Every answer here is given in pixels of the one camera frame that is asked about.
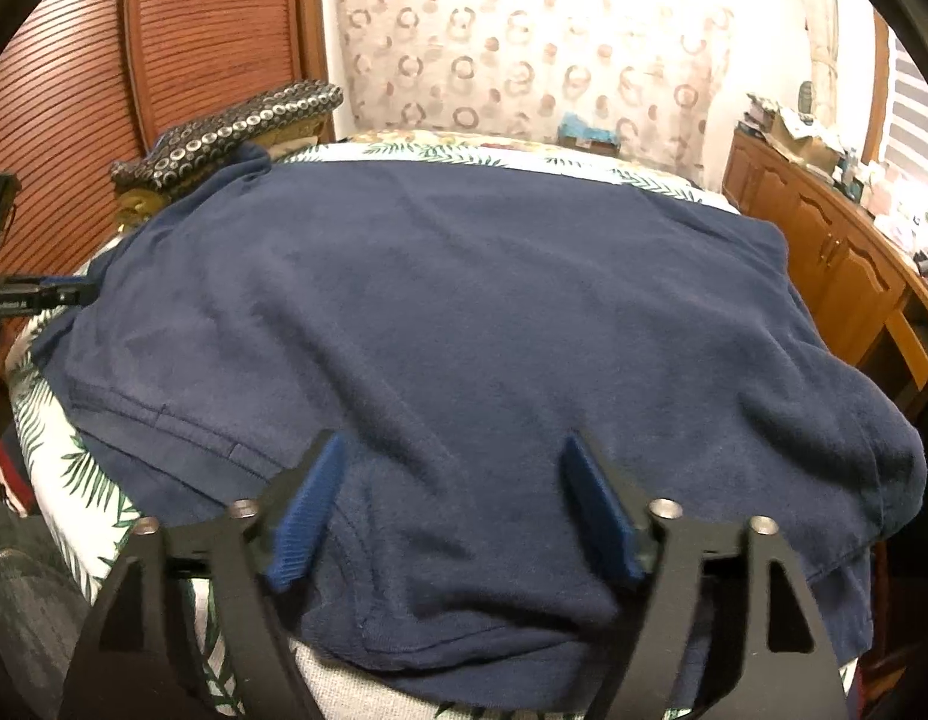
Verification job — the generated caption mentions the yellow plush toy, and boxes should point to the yellow plush toy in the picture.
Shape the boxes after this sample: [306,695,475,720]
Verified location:
[115,187,169,230]

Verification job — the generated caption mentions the beige tied window curtain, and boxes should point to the beige tied window curtain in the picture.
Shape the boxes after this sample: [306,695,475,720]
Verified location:
[801,0,843,113]

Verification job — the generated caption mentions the navy blue printed t-shirt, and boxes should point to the navy blue printed t-shirt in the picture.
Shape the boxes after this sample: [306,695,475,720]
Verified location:
[29,142,928,706]

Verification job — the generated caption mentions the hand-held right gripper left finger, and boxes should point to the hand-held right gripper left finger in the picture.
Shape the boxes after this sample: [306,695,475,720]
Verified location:
[59,429,349,720]

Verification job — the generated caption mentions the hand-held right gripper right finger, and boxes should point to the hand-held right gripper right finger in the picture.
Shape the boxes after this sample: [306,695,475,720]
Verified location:
[557,431,855,720]

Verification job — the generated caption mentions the long wooden cabinet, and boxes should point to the long wooden cabinet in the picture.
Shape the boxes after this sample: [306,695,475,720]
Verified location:
[722,124,928,421]

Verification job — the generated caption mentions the dark ring-patterned cloth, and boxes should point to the dark ring-patterned cloth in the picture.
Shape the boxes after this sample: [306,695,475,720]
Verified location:
[110,79,345,192]

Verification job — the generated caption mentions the open cardboard box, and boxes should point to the open cardboard box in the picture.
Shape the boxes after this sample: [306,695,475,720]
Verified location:
[764,105,840,170]

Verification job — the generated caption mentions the brown slatted wooden wardrobe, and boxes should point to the brown slatted wooden wardrobe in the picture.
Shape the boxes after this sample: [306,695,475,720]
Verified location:
[0,0,330,376]

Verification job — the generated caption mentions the grey striped window blind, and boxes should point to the grey striped window blind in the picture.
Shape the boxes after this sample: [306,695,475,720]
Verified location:
[887,30,928,188]

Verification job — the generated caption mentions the white leaf-print bedsheet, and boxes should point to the white leaf-print bedsheet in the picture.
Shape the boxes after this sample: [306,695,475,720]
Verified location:
[6,131,742,720]

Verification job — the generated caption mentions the sheer circle-patterned curtain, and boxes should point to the sheer circle-patterned curtain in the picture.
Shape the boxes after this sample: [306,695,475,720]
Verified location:
[336,0,735,173]

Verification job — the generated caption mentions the cream floral blanket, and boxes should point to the cream floral blanket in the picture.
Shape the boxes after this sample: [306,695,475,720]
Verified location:
[344,127,555,155]

